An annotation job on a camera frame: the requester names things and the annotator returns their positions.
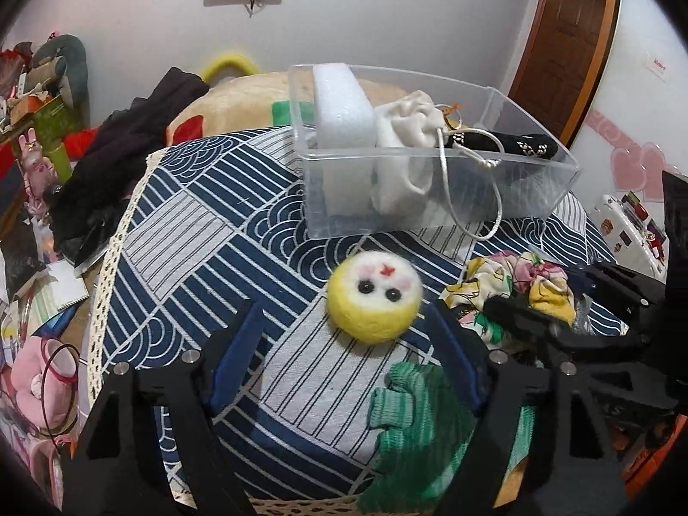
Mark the pink heart wall stickers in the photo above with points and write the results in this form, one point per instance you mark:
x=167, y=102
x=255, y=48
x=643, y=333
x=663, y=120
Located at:
x=639, y=166

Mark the blue white patterned tablecloth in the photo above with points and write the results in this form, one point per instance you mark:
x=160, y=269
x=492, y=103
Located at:
x=215, y=258

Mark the red cloth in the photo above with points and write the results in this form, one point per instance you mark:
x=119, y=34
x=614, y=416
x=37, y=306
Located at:
x=83, y=142

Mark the beige plush cushion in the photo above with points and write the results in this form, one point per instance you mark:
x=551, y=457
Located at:
x=242, y=102

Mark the green bottle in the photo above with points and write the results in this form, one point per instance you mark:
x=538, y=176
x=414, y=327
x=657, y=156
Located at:
x=60, y=161

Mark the black clothes pile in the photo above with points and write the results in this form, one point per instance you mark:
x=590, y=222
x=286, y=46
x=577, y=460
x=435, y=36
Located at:
x=123, y=156

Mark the clear plastic storage box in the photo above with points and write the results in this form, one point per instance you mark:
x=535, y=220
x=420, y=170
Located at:
x=527, y=183

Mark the white foam block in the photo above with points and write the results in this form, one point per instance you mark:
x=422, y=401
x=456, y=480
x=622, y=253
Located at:
x=341, y=107

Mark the floral fabric scrunchie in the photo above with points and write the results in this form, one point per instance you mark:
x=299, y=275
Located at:
x=540, y=285

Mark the brown wooden door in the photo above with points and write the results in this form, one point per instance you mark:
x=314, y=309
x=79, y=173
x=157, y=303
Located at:
x=570, y=48

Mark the black patterned sock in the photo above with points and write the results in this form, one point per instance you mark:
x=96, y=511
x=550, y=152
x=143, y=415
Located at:
x=516, y=145

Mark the white stickered suitcase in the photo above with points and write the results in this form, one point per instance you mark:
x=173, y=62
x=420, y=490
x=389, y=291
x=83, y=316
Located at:
x=629, y=231

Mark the pink rabbit figure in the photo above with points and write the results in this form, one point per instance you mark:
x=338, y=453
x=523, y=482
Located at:
x=35, y=164

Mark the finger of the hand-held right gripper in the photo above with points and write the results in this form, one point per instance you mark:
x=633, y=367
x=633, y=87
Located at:
x=618, y=285
x=516, y=318

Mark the yellow felt face ball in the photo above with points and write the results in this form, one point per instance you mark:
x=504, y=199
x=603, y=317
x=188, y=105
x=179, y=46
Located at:
x=373, y=295

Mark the gold orange trinket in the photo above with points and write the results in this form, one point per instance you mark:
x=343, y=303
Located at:
x=454, y=117

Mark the stack of papers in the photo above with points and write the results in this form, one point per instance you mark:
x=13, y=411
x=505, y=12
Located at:
x=62, y=290

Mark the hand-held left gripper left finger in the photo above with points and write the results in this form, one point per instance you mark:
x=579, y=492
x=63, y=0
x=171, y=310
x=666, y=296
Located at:
x=236, y=357

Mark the pink plush toy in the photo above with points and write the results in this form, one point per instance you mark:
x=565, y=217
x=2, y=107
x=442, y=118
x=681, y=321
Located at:
x=29, y=381

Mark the green knit glove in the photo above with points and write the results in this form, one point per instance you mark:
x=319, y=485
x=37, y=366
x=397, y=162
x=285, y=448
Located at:
x=424, y=441

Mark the grey green plush toy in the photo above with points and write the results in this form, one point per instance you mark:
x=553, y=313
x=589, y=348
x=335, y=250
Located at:
x=72, y=62

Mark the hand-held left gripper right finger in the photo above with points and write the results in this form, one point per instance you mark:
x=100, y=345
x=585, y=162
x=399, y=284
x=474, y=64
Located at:
x=457, y=357

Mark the green cardboard box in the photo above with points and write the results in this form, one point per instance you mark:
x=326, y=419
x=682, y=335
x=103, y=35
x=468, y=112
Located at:
x=56, y=118

